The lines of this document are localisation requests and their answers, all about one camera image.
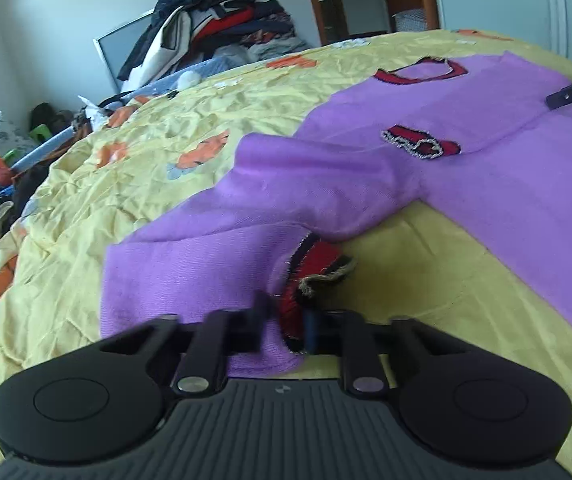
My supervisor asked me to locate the grey laundry basket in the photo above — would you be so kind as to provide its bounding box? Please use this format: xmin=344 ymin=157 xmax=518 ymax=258
xmin=393 ymin=7 xmax=430 ymax=34

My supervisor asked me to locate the blue patterned quilt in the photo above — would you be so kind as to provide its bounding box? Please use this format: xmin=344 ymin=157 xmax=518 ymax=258
xmin=150 ymin=55 xmax=267 ymax=97

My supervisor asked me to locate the grey floral pillow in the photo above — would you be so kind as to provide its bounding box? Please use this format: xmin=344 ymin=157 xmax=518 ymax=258
xmin=0 ymin=111 xmax=37 ymax=157

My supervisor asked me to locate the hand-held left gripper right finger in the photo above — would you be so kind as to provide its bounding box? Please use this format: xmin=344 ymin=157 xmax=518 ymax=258
xmin=302 ymin=309 xmax=469 ymax=395

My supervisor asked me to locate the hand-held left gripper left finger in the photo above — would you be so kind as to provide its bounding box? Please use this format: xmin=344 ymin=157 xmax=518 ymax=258
xmin=88 ymin=292 xmax=277 ymax=397

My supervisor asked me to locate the white framed board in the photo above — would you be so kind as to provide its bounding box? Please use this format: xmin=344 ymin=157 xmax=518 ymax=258
xmin=93 ymin=10 xmax=163 ymax=94

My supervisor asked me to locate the wooden door frame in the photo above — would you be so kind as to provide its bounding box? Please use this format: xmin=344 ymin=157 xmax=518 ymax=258
xmin=300 ymin=0 xmax=442 ymax=47

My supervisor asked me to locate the purple sweater with red trim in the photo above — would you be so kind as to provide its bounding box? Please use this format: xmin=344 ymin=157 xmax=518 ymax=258
xmin=100 ymin=52 xmax=572 ymax=378

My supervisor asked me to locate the yellow printed bed blanket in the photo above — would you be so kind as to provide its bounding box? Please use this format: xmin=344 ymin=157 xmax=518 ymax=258
xmin=0 ymin=27 xmax=572 ymax=480

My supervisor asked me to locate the pile of clothes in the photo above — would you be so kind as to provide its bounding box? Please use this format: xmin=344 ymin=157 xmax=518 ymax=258
xmin=117 ymin=0 xmax=313 ymax=87

